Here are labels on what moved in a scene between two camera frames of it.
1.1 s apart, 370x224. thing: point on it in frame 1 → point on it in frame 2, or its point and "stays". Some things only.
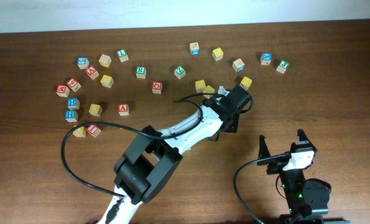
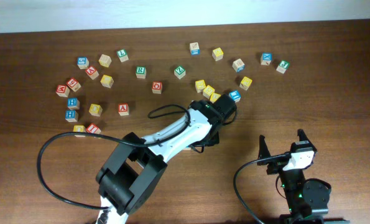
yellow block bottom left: x=79 y=132 stays
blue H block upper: x=73 y=103 stays
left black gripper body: x=223 y=91 → x=227 y=104
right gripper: x=278 y=166 stays
